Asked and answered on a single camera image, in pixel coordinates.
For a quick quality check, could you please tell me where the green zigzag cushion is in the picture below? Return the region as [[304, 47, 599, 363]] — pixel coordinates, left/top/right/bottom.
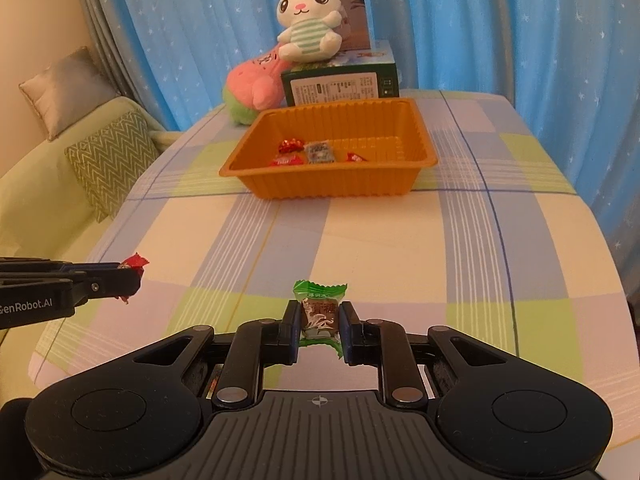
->
[[64, 110, 161, 223]]

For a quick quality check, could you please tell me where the grey curtain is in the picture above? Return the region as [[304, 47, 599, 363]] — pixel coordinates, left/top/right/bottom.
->
[[70, 0, 166, 131]]

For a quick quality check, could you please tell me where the blue star curtain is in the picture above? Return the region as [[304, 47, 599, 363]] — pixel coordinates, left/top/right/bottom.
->
[[112, 0, 640, 261]]

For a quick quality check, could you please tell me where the pale green sofa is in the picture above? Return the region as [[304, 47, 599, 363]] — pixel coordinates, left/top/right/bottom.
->
[[0, 95, 181, 341]]

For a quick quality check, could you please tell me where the large red snack packet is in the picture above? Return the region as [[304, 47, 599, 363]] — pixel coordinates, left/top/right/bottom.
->
[[117, 254, 150, 306]]

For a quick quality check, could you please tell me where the white bunny plush toy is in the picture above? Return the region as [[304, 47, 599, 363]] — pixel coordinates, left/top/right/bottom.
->
[[276, 0, 346, 63]]

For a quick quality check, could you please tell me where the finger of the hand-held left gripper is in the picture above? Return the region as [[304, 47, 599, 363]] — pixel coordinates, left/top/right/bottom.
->
[[0, 257, 123, 280], [70, 266, 143, 308]]

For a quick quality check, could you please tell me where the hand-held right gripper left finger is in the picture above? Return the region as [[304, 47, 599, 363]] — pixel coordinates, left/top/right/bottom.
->
[[120, 300, 302, 410]]

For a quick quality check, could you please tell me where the silver grey snack packet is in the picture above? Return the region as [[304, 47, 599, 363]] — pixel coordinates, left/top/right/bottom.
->
[[305, 142, 335, 164]]

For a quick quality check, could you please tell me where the tall grey printed box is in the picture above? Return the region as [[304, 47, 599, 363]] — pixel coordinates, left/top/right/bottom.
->
[[292, 0, 373, 53]]

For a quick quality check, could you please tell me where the pink starfish plush toy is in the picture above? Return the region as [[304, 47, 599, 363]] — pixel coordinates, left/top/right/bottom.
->
[[222, 42, 291, 126]]

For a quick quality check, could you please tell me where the green cardboard box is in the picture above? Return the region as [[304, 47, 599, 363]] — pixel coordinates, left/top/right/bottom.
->
[[280, 40, 401, 108]]

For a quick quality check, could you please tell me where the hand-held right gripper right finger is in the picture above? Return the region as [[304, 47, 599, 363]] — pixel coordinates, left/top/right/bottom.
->
[[341, 301, 516, 408]]

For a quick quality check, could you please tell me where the grey cushion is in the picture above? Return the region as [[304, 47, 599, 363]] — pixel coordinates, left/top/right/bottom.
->
[[19, 46, 121, 141]]

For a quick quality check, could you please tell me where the green brown candy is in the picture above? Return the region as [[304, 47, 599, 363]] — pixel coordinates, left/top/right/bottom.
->
[[291, 280, 348, 358]]

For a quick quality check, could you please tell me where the orange plastic tray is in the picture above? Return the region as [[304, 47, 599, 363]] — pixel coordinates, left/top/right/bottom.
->
[[218, 98, 439, 200]]

